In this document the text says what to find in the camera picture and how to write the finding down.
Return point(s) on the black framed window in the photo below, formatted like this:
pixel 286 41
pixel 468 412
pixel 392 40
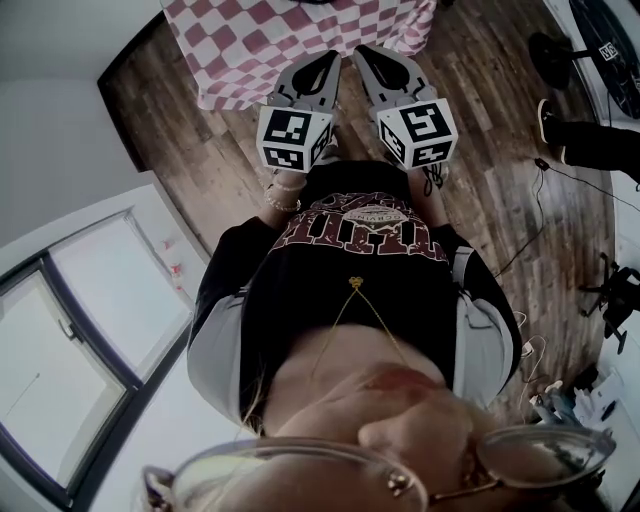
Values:
pixel 100 300

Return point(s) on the person's face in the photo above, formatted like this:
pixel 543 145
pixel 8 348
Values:
pixel 400 425

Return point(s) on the white charger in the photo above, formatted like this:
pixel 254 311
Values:
pixel 529 348

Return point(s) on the small red object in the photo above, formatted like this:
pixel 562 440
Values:
pixel 167 245
pixel 176 271

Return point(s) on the person's left forearm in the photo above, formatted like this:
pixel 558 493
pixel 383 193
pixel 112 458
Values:
pixel 280 217

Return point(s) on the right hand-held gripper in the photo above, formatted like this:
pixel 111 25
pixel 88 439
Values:
pixel 420 130

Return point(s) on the black printed sweatshirt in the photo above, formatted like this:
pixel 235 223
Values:
pixel 350 300

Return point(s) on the black star chair base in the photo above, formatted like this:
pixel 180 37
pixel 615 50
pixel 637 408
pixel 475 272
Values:
pixel 620 305

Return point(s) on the red white checkered tablecloth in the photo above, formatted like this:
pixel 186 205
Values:
pixel 250 50

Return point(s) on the person's right forearm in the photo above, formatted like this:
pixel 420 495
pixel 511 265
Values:
pixel 430 210

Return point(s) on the small black white patterned box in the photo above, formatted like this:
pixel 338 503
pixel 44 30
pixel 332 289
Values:
pixel 607 50

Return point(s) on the round black side table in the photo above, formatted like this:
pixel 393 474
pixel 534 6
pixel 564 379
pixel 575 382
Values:
pixel 550 60

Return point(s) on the clear frame eyeglasses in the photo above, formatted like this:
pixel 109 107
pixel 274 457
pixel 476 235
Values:
pixel 545 455

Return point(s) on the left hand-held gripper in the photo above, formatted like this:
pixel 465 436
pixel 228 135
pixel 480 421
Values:
pixel 285 130

